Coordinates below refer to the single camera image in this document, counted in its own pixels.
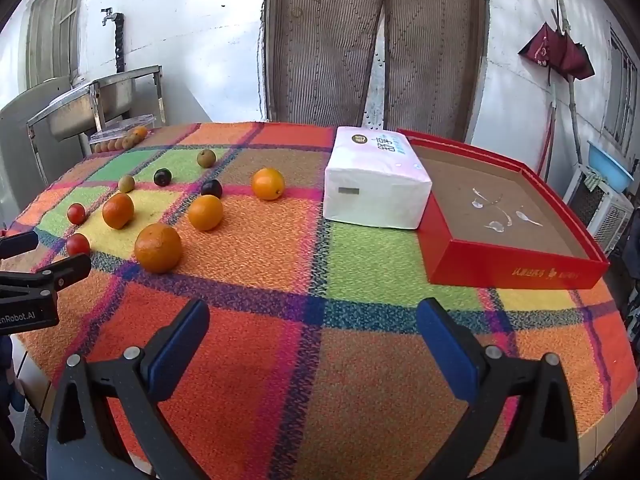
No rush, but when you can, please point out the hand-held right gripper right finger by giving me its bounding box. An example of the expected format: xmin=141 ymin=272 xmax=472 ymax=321
xmin=416 ymin=298 xmax=581 ymax=480

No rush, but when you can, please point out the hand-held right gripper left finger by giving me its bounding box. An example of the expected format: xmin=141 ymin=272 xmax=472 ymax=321
xmin=46 ymin=299 xmax=211 ymax=480

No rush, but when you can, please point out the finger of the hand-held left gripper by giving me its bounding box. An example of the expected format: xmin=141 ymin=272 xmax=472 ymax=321
xmin=0 ymin=230 xmax=40 ymax=261
xmin=0 ymin=254 xmax=92 ymax=297

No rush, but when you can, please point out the red cardboard box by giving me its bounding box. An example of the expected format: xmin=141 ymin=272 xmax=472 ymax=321
xmin=397 ymin=129 xmax=612 ymax=291

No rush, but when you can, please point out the row of small brown fruits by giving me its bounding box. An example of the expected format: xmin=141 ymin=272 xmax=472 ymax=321
xmin=94 ymin=135 xmax=138 ymax=154

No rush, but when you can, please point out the colourful plaid blanket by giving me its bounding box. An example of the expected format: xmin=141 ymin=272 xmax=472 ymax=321
xmin=2 ymin=121 xmax=640 ymax=480

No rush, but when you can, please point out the metal sink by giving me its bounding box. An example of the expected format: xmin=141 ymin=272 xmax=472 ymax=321
xmin=27 ymin=66 xmax=167 ymax=142

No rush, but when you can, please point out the clear plastic fruit container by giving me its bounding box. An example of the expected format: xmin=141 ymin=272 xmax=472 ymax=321
xmin=89 ymin=114 xmax=156 ymax=154

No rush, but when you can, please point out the white tissue pack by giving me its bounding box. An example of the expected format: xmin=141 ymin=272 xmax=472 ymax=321
xmin=322 ymin=126 xmax=433 ymax=231

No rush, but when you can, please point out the white air conditioner unit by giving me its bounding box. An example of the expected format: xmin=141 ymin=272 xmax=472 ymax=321
xmin=565 ymin=165 xmax=635 ymax=256

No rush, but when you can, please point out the barred window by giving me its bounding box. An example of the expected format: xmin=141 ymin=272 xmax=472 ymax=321
xmin=602 ymin=22 xmax=640 ymax=153
xmin=25 ymin=0 xmax=86 ymax=88

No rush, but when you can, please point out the black water pipe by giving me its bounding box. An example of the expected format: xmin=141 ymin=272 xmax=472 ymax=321
xmin=115 ymin=12 xmax=126 ymax=73

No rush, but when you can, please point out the red broom with dustpan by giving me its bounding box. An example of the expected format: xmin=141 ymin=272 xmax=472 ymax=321
xmin=542 ymin=82 xmax=558 ymax=183

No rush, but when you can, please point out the blue plastic basin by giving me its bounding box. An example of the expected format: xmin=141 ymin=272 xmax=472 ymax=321
xmin=587 ymin=141 xmax=636 ymax=193

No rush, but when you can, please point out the wooden stick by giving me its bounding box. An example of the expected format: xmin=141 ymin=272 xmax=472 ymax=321
xmin=547 ymin=0 xmax=583 ymax=166

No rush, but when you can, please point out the maroon folded umbrella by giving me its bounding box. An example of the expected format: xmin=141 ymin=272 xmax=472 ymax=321
xmin=518 ymin=22 xmax=596 ymax=81

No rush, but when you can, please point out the brown ribbed metal door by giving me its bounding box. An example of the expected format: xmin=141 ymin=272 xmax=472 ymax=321
xmin=260 ymin=0 xmax=490 ymax=142

